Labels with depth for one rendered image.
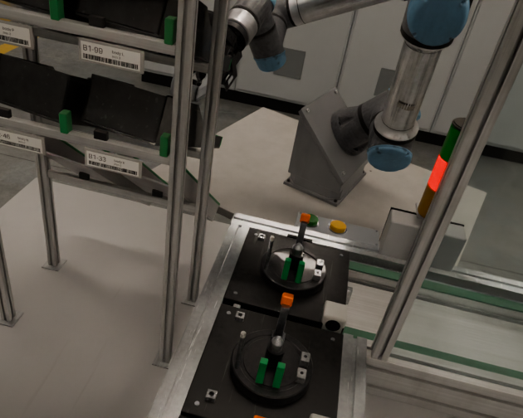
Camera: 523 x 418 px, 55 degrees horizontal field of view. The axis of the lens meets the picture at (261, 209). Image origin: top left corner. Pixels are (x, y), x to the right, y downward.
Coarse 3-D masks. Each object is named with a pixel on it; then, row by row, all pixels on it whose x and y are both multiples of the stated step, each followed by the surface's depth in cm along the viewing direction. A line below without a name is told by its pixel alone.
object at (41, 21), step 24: (48, 24) 64; (72, 24) 63; (144, 48) 63; (168, 48) 63; (0, 120) 74; (24, 120) 74; (48, 120) 92; (96, 144) 73; (120, 144) 72; (144, 144) 91
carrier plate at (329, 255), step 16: (256, 240) 114; (288, 240) 116; (240, 256) 109; (256, 256) 109; (320, 256) 113; (336, 256) 114; (240, 272) 104; (256, 272) 105; (336, 272) 109; (240, 288) 101; (256, 288) 101; (336, 288) 105; (240, 304) 98; (256, 304) 98; (272, 304) 98; (304, 304) 100; (320, 304) 100; (304, 320) 97; (320, 320) 97
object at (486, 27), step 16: (480, 0) 343; (496, 0) 340; (512, 0) 338; (480, 16) 347; (496, 16) 345; (480, 32) 353; (496, 32) 351; (464, 48) 360; (480, 48) 358; (464, 64) 366; (480, 64) 364; (448, 80) 378; (464, 80) 372; (480, 80) 370; (448, 96) 381; (464, 96) 379; (448, 112) 387; (464, 112) 385; (432, 128) 398; (448, 128) 394
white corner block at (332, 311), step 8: (328, 304) 98; (336, 304) 98; (344, 304) 98; (328, 312) 96; (336, 312) 96; (344, 312) 97; (328, 320) 96; (336, 320) 95; (344, 320) 95; (328, 328) 97; (336, 328) 96
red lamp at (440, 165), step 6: (438, 156) 74; (438, 162) 74; (444, 162) 73; (438, 168) 74; (444, 168) 73; (432, 174) 75; (438, 174) 74; (432, 180) 75; (438, 180) 74; (432, 186) 75
